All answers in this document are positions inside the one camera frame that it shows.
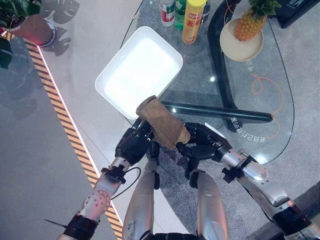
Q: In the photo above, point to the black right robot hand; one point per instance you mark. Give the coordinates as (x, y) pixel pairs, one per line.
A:
(202, 143)

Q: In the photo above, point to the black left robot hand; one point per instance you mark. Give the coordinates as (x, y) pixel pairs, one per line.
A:
(133, 143)

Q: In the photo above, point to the brown cloth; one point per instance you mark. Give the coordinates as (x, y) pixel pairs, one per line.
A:
(163, 122)

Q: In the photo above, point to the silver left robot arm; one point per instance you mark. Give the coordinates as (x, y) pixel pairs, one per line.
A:
(100, 195)

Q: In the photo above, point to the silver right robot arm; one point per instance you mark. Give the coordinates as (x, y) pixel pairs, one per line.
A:
(262, 185)

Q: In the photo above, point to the white rectangular plastic basket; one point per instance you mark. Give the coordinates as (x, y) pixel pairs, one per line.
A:
(140, 72)

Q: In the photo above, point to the silver left robot leg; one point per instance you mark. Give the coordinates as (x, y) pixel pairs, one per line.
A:
(140, 200)

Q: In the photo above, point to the silver robot leg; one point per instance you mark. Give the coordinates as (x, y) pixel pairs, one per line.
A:
(210, 200)
(140, 200)

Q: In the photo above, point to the silver right robot leg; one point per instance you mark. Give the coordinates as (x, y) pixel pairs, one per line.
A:
(210, 200)

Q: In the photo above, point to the yellow black striped floor tape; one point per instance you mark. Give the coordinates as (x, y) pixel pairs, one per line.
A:
(65, 120)

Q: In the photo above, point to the glass table top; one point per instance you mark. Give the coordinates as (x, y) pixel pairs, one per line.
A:
(270, 112)

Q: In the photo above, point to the beige round plate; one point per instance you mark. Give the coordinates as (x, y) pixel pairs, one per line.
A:
(240, 47)

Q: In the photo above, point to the yellow cylindrical chips can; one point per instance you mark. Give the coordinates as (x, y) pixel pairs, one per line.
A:
(192, 21)

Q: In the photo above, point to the green plastic bottle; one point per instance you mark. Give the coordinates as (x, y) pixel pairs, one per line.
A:
(180, 13)

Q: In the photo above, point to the pineapple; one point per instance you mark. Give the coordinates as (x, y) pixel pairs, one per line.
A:
(251, 20)

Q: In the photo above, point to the white red-green labelled can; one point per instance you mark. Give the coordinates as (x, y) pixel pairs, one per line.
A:
(167, 12)

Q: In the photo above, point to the brown round plant pot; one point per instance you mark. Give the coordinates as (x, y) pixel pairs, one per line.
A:
(35, 30)

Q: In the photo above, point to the black box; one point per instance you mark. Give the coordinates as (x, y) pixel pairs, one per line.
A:
(297, 11)

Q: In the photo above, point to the green potted plant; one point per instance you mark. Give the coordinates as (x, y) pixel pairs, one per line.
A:
(11, 22)

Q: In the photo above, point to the black curved table frame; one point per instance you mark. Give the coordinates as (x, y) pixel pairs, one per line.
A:
(220, 75)

